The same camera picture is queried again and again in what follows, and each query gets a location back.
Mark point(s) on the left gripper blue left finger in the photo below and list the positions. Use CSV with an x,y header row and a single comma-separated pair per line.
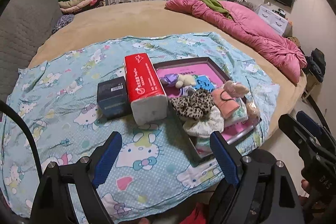
x,y
103,158

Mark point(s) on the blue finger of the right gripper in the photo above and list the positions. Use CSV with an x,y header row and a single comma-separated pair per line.
x,y
313,127
295,131

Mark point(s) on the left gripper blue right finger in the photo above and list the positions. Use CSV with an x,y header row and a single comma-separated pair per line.
x,y
228,158

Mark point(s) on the white floral scrunchie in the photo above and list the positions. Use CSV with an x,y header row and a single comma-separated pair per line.
x,y
204,127

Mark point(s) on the pink cloth with hair tie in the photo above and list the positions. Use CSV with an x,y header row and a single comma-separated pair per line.
x,y
224,102

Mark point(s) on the leopard print scrunchie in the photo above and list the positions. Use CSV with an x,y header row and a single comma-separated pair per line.
x,y
194,106

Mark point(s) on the teddy bear purple dress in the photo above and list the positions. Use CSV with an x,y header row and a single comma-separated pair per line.
x,y
177,80

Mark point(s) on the pink plush toy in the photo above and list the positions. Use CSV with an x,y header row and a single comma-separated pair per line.
x,y
236,90

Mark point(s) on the person's right hand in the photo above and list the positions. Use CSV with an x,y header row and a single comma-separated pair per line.
x,y
307,189

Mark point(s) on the dark purple box tray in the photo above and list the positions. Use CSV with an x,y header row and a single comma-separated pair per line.
x,y
208,76

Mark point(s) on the black small box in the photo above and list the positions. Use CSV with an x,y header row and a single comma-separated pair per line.
x,y
112,98

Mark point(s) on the red tissue pack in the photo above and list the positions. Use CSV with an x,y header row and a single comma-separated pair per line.
x,y
148,100

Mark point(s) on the pink quilt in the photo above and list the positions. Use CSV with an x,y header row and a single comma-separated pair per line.
x,y
247,27

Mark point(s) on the hello kitty blue sheet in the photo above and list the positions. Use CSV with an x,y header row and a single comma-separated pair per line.
x,y
154,171

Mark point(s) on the pink and blue book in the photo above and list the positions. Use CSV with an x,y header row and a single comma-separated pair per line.
x,y
204,100

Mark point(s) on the white drawer cabinet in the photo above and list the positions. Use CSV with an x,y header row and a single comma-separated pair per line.
x,y
279,24

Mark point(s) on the green cloth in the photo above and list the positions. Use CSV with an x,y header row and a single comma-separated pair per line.
x,y
217,7

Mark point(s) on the grey quilted sofa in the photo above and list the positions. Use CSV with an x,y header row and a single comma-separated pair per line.
x,y
25,26

